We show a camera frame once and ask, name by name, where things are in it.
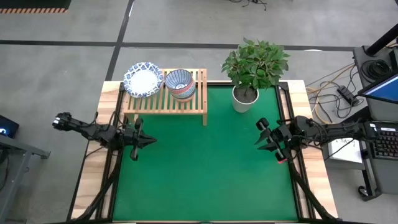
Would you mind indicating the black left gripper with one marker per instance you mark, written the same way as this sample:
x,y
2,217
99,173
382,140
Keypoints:
x,y
132,138

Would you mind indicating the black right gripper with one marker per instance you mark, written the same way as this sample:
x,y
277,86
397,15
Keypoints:
x,y
281,138

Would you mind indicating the blue white patterned plate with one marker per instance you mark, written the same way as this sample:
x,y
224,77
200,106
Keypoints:
x,y
143,81

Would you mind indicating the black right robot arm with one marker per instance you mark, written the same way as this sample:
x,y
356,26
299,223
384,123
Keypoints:
x,y
335,130

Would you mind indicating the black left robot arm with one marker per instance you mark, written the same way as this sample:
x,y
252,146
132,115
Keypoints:
x,y
81,127

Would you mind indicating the wooden slatted shelf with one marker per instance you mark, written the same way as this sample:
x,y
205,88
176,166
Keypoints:
x,y
192,105

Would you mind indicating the white plant pot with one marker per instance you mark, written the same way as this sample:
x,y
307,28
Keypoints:
x,y
242,107

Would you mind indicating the green table mat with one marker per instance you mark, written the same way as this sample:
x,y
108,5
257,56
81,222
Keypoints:
x,y
202,186

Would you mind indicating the green leafy plant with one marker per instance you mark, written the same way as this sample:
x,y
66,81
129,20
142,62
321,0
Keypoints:
x,y
255,65

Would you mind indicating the white paper sheet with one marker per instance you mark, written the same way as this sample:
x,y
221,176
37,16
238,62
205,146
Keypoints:
x,y
345,154

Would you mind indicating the black power strip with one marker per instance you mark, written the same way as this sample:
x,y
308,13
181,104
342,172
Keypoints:
x,y
346,94

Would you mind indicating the black caster wheel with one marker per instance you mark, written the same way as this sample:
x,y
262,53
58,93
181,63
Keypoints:
x,y
363,191

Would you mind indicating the black keyboard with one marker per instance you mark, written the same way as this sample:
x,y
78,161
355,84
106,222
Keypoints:
x,y
387,146

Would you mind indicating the grey equipment cart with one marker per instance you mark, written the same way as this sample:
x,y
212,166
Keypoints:
x,y
382,177

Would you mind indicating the grey metal desk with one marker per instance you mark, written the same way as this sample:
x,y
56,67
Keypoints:
x,y
18,147

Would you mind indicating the laptop with blue screen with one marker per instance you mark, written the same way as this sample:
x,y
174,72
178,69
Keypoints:
x,y
385,90

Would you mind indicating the black device blue light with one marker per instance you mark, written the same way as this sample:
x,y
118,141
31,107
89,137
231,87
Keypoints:
x,y
9,124

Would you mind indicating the black pole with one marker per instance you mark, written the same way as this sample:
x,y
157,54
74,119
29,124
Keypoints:
x,y
384,40

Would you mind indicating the black floor mat striped edge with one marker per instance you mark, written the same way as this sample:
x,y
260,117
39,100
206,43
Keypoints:
x,y
31,3

